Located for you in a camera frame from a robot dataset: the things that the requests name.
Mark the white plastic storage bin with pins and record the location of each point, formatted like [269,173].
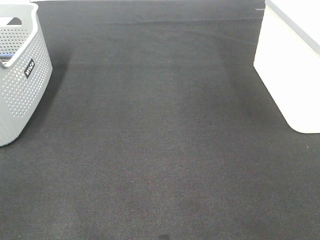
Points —
[287,59]

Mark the blue item inside grey basket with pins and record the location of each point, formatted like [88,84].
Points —
[5,57]

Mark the grey perforated plastic basket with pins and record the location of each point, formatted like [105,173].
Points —
[24,78]

